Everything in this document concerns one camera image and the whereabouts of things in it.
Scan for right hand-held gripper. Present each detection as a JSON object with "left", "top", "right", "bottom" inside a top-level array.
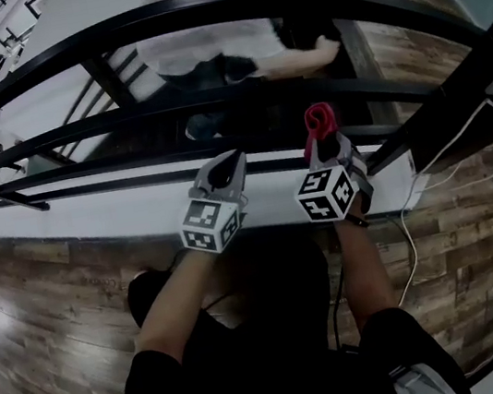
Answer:
[{"left": 285, "top": 128, "right": 366, "bottom": 228}]

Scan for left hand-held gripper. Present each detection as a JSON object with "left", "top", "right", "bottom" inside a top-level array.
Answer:
[{"left": 169, "top": 148, "right": 262, "bottom": 259}]

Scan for red cloth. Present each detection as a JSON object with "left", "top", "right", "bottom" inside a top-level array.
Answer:
[{"left": 296, "top": 100, "right": 344, "bottom": 160}]

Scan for person's right forearm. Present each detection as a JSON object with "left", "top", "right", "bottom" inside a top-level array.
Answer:
[{"left": 331, "top": 209, "right": 402, "bottom": 329}]

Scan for person's left forearm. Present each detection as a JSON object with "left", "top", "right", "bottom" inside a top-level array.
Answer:
[{"left": 118, "top": 243, "right": 234, "bottom": 369}]

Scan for person's right hand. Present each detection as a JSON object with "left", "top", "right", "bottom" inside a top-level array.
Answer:
[{"left": 343, "top": 147, "right": 379, "bottom": 217}]

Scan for black wristband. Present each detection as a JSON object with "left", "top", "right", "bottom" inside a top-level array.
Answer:
[{"left": 345, "top": 209, "right": 373, "bottom": 232}]

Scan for dark wooden staircase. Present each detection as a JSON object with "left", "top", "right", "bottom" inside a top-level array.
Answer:
[{"left": 62, "top": 0, "right": 402, "bottom": 177}]

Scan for dark wooden stair rails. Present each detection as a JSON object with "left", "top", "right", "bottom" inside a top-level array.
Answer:
[{"left": 48, "top": 43, "right": 162, "bottom": 164}]

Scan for person's black clothing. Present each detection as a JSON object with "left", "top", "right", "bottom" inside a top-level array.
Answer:
[{"left": 78, "top": 205, "right": 473, "bottom": 394}]

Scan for black waist box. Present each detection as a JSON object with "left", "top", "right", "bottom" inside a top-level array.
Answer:
[{"left": 339, "top": 340, "right": 364, "bottom": 360}]

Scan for grey waist bag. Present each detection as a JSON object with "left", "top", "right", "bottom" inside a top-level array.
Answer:
[{"left": 390, "top": 357, "right": 458, "bottom": 394}]

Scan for white charger cable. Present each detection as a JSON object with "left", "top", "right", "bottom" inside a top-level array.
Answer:
[{"left": 367, "top": 98, "right": 493, "bottom": 307}]

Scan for short dark wooden post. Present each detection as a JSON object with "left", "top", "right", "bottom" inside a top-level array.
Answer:
[{"left": 80, "top": 49, "right": 139, "bottom": 116}]

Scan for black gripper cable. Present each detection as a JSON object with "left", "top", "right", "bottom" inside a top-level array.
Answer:
[{"left": 322, "top": 268, "right": 357, "bottom": 352}]

